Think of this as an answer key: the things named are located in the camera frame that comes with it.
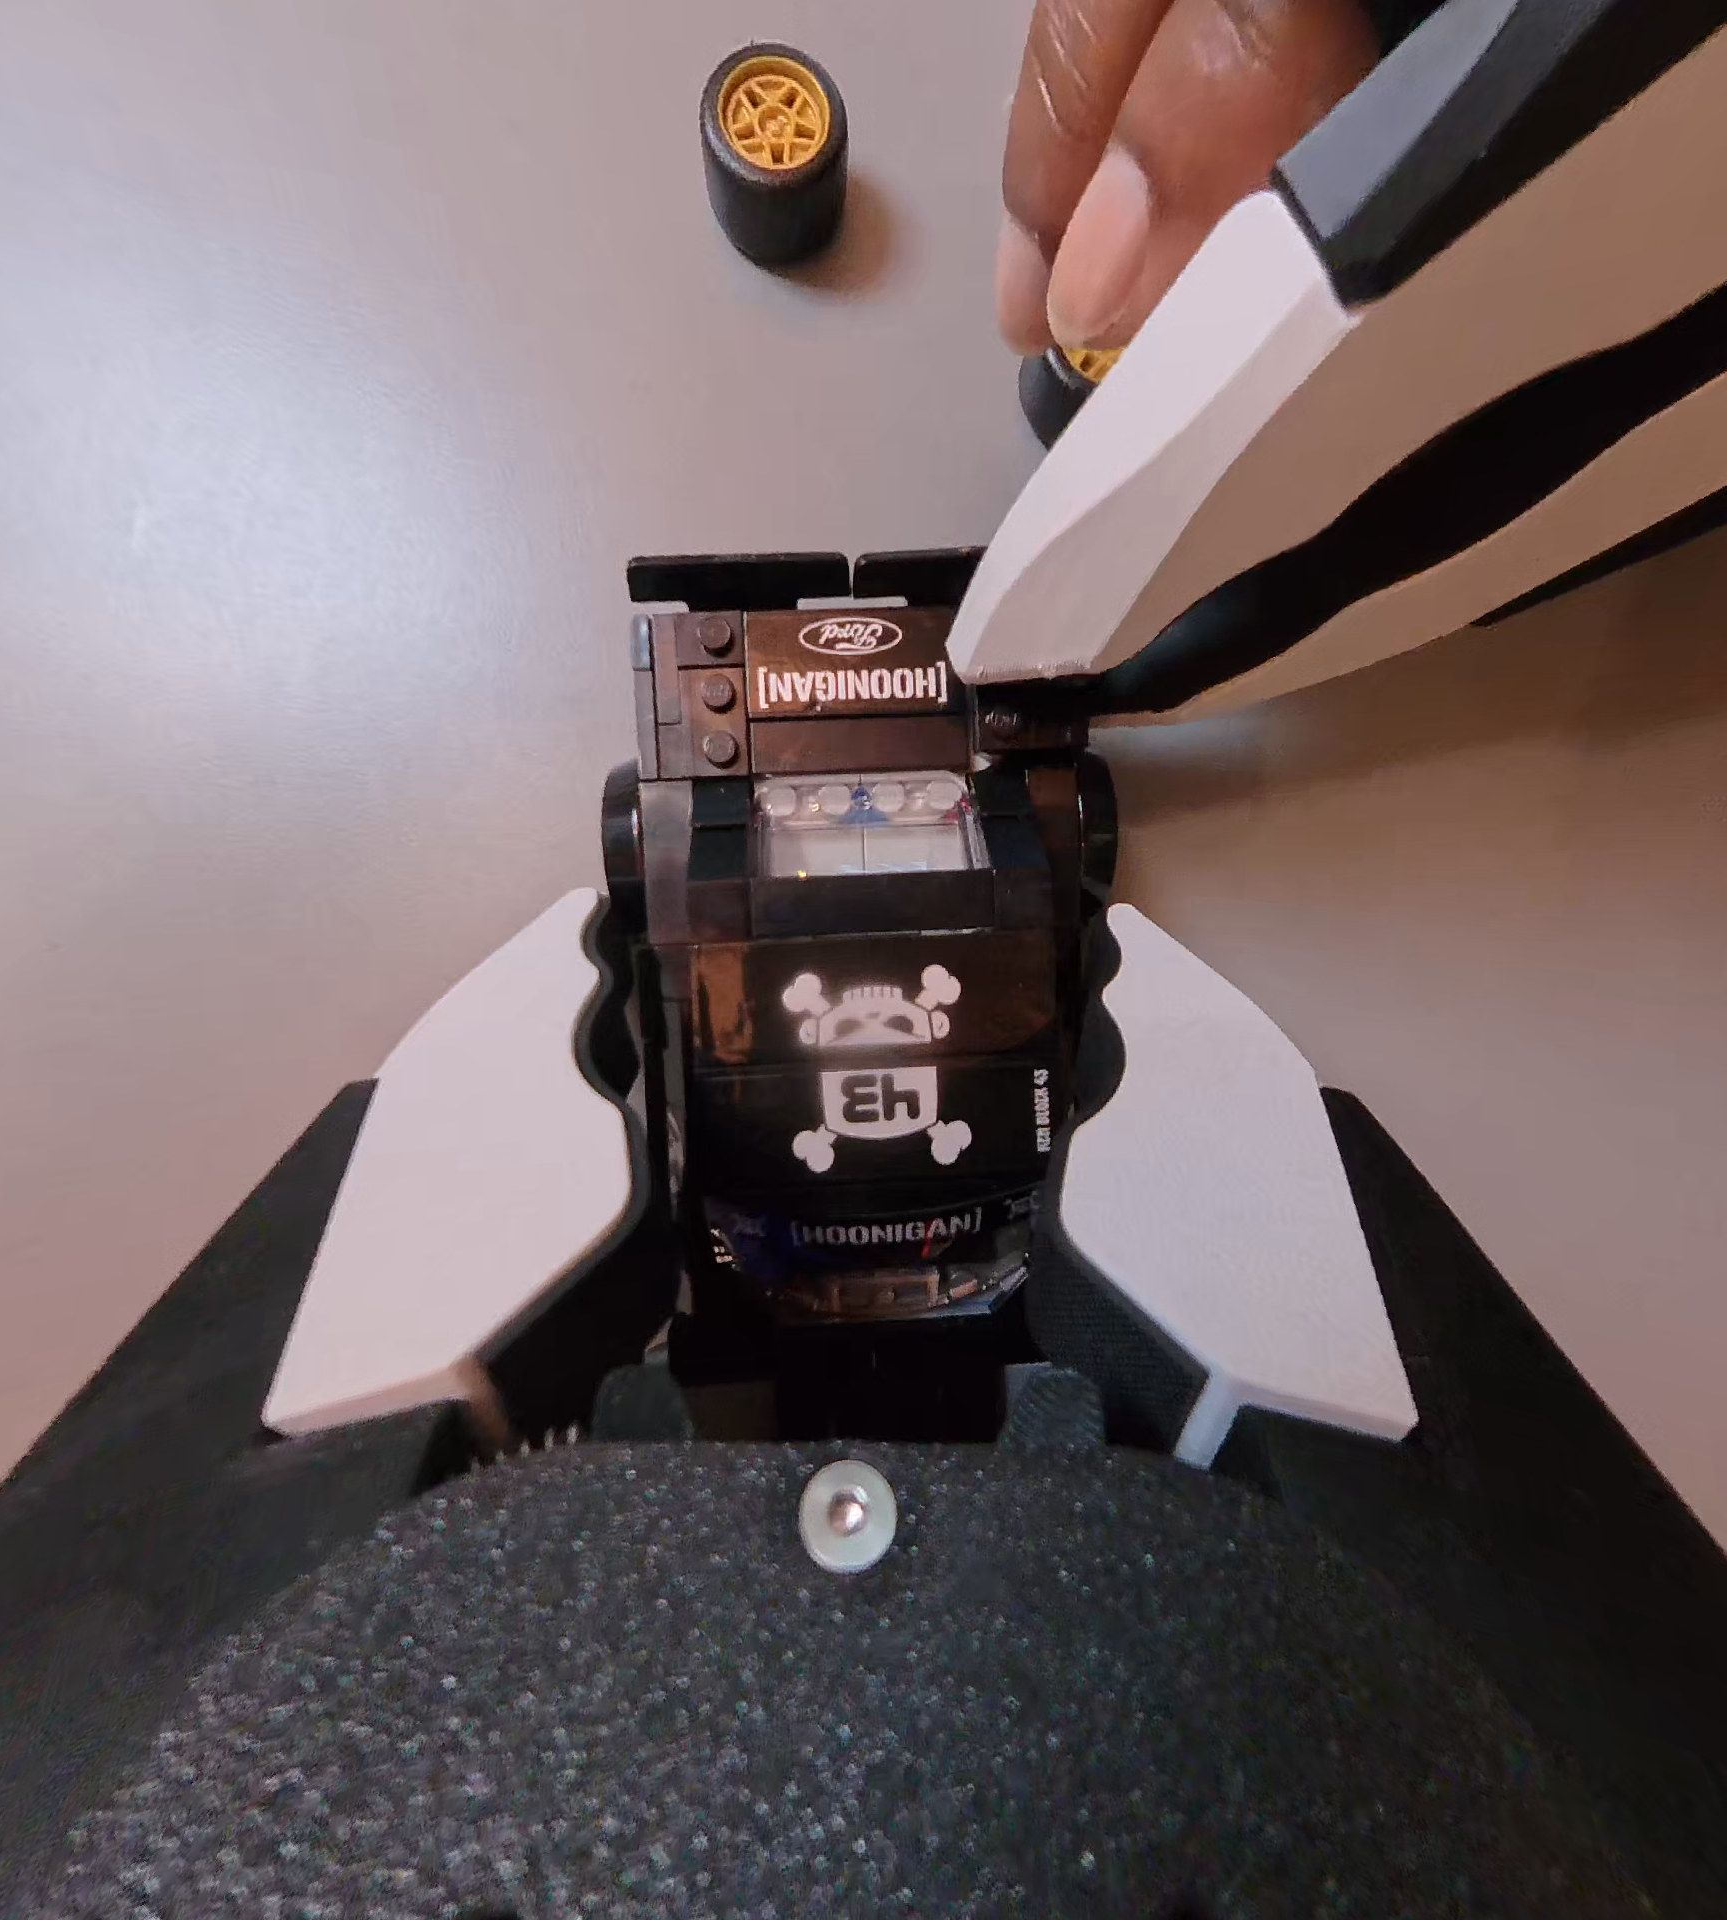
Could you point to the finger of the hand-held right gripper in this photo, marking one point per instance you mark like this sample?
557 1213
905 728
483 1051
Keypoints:
1584 510
1195 451

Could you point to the black lego car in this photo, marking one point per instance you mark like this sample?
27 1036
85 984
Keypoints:
865 900

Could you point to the black lego wheel gold hub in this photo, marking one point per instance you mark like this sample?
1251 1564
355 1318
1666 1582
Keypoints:
777 136
1055 396

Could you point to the person's right hand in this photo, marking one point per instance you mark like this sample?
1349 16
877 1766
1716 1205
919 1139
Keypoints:
1135 136

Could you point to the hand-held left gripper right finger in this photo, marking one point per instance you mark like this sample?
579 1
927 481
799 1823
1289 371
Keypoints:
1225 1200

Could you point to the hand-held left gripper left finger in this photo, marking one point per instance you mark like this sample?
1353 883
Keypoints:
475 1186

